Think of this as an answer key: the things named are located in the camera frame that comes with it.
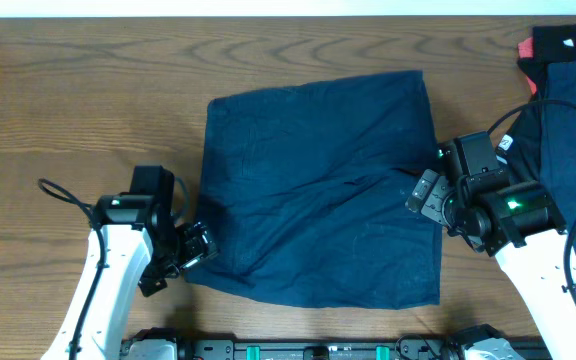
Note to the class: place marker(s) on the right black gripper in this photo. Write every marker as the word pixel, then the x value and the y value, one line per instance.
pixel 432 206

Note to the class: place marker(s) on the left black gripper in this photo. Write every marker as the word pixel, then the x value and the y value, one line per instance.
pixel 198 251

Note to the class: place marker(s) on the navy blue shorts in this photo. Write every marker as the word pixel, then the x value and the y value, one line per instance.
pixel 304 190

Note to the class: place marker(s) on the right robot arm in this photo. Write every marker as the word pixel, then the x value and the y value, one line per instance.
pixel 518 225

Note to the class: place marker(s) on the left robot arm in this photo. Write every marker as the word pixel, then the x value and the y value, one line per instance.
pixel 137 242

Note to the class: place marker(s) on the black garment with red trim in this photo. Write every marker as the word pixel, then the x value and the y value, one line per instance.
pixel 520 147

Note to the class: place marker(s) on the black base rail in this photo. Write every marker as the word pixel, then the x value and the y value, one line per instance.
pixel 478 342

